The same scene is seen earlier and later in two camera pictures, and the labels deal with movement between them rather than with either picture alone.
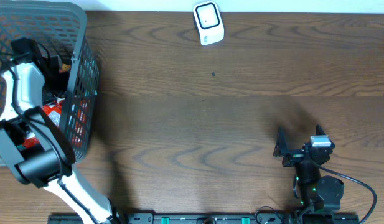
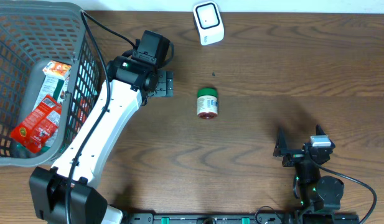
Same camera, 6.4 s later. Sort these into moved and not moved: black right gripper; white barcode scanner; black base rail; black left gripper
Moved: black left gripper
Not moved: black base rail; black right gripper; white barcode scanner
